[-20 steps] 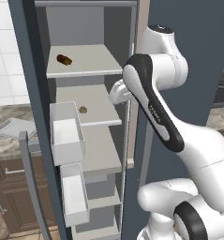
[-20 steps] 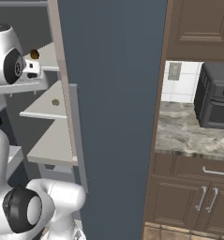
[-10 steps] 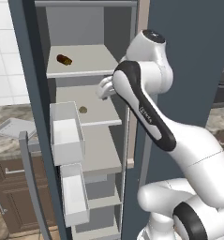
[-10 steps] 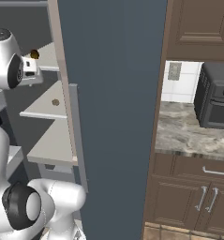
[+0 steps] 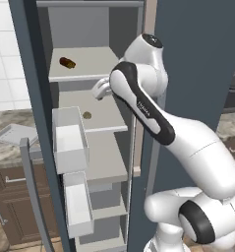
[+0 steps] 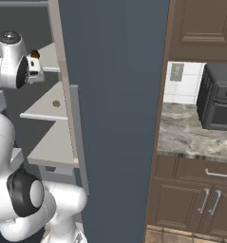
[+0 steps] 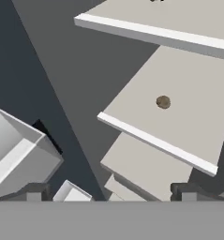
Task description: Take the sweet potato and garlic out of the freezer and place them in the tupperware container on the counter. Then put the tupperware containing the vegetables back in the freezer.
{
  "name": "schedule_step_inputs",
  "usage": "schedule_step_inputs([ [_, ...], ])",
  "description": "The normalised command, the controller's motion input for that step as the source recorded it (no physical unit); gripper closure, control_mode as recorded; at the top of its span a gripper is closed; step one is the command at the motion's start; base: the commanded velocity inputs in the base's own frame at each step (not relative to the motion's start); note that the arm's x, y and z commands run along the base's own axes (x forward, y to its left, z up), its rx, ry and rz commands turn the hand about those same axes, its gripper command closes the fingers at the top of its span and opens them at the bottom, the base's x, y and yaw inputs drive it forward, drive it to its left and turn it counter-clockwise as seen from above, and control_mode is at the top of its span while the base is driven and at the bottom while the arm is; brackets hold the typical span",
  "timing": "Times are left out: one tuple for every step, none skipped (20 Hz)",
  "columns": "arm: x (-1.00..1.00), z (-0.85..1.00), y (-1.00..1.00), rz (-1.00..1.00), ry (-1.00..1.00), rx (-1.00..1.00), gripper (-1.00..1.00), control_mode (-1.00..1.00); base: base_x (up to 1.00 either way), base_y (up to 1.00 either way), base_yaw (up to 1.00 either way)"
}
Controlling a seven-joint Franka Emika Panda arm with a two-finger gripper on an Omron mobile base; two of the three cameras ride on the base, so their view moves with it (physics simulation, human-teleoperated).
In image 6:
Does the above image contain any black toaster oven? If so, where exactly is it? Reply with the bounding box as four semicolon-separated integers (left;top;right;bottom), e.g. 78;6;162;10
196;62;227;133

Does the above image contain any short grey fridge shelf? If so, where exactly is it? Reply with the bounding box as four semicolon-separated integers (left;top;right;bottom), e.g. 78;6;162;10
38;42;61;73

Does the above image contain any silver drawer handle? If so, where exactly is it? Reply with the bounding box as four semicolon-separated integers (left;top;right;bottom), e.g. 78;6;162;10
204;167;227;179

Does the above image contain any dark grey fridge door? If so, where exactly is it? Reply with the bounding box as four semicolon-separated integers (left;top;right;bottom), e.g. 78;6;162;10
47;0;172;243

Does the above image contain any grey wall socket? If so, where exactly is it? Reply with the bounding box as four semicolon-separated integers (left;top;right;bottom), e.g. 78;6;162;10
169;62;185;83

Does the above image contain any brown base cupboard door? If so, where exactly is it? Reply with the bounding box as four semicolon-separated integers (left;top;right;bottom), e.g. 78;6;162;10
148;176;212;234
197;182;227;240

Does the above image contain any brown drawer front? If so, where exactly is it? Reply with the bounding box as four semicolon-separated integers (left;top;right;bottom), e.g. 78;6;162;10
173;156;227;185

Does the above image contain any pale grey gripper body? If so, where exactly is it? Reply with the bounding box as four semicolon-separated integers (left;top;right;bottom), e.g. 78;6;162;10
27;69;46;85

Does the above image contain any brown sweet potato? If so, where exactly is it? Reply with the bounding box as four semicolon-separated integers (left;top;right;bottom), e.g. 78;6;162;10
29;49;41;61

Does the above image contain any brown wall cupboard door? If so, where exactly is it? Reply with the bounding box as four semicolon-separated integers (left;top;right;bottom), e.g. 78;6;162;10
168;0;227;64

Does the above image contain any silver cupboard door handle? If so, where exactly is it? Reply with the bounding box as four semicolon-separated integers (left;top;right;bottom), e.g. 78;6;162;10
197;187;211;215
207;189;222;216

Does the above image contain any wide grey fridge shelf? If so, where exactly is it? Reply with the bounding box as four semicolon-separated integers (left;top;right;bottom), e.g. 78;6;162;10
27;120;80;169

